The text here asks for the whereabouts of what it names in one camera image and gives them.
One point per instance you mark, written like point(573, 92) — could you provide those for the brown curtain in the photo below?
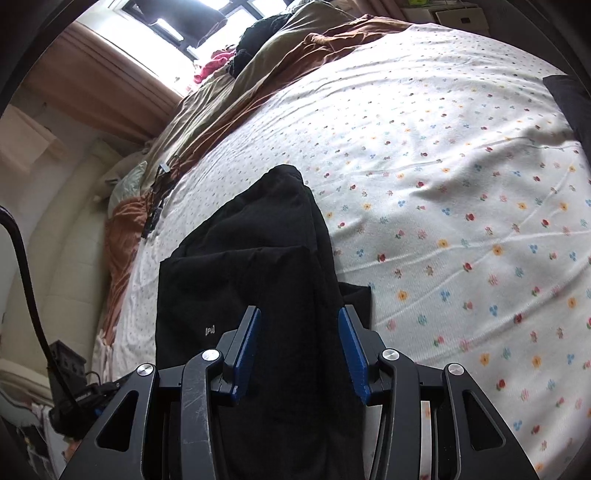
point(106, 78)

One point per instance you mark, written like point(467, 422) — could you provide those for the pale green pillow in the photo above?
point(127, 187)

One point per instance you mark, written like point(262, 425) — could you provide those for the beige hanging cloth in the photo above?
point(27, 134)

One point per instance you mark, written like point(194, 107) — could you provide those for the dark grey cloth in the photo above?
point(570, 101)

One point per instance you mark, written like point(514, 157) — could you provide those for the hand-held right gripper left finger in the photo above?
point(244, 350)

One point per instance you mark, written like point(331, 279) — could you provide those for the brown and tan quilt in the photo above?
point(286, 50)

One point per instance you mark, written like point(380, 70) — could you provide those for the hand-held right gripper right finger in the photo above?
point(355, 355)

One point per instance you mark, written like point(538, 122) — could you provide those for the cream padded headboard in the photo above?
point(60, 249)

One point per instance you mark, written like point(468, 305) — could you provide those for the pink cloth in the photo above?
point(210, 69)

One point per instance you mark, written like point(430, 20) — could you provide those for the black jacket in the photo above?
point(277, 258)

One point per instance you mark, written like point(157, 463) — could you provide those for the window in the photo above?
point(175, 23)

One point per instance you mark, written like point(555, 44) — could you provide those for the white cabinet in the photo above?
point(461, 19)

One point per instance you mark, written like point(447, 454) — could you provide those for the pile of black clothes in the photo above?
point(258, 41)

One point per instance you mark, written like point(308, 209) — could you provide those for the white floral bed sheet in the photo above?
point(438, 184)

